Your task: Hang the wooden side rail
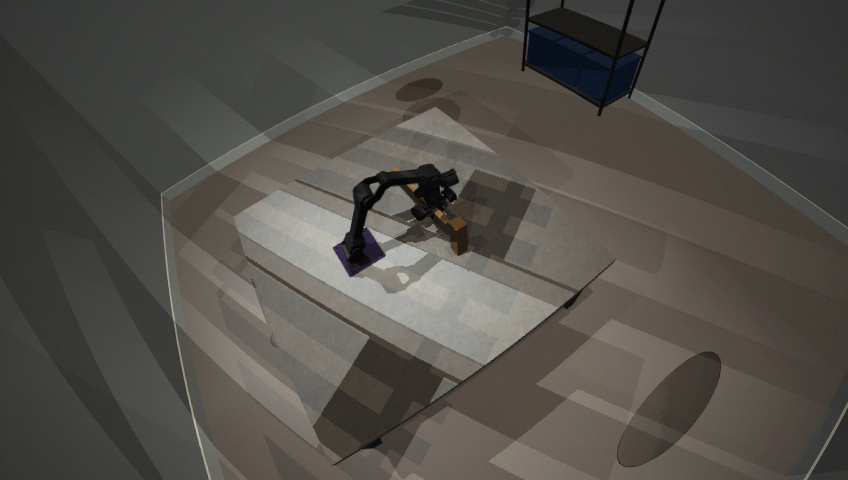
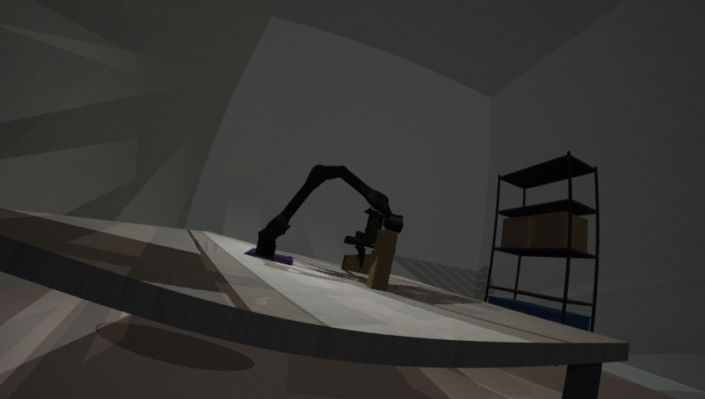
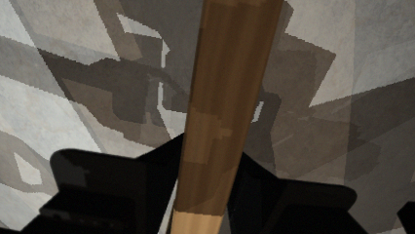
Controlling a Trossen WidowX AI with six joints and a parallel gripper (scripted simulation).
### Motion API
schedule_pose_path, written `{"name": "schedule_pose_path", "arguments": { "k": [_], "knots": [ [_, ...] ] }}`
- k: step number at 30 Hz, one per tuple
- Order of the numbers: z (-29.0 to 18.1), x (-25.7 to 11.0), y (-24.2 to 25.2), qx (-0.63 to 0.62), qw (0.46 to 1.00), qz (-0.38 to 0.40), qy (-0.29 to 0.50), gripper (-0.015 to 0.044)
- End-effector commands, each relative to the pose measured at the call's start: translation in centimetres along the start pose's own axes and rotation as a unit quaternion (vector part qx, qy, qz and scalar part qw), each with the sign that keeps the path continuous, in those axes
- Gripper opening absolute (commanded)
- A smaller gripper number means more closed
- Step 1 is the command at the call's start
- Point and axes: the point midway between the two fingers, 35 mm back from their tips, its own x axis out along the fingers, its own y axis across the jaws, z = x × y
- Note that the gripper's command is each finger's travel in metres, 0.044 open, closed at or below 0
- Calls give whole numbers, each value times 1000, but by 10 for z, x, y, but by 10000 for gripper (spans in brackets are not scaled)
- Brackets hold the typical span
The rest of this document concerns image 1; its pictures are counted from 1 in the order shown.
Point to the brown wooden post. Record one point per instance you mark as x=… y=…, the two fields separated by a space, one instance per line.
x=458 y=235

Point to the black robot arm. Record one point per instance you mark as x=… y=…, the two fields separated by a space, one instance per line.
x=429 y=179

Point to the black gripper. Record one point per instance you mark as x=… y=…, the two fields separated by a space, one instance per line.
x=439 y=201

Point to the brown wooden board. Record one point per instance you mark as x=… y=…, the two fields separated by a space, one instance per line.
x=439 y=217

